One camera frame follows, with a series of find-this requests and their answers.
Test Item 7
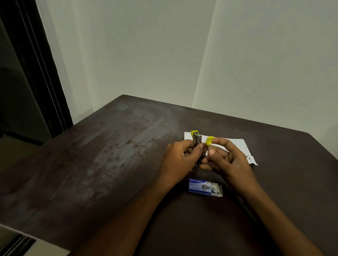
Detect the person's right hand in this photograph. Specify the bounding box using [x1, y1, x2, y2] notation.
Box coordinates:
[199, 137, 261, 199]

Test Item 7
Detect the person's left hand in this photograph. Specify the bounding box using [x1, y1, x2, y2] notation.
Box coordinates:
[157, 139, 204, 187]

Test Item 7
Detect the yellow metal stapler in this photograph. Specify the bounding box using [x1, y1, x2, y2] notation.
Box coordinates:
[191, 130, 214, 167]

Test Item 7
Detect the person's right forearm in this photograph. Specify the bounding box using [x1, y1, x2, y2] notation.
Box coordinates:
[245, 185, 325, 256]

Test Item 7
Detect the person's left forearm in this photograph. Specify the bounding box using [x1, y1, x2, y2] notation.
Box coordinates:
[69, 177, 169, 256]

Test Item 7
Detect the white paper sheet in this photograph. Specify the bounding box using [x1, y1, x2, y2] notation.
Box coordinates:
[184, 132, 258, 166]

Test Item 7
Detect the blue staple box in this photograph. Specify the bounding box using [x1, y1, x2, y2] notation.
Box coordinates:
[188, 177, 223, 197]

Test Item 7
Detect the white slatted appliance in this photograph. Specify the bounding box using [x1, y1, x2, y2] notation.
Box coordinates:
[0, 224, 71, 256]

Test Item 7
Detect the dark door frame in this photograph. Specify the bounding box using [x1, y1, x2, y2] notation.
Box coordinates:
[0, 0, 74, 146]

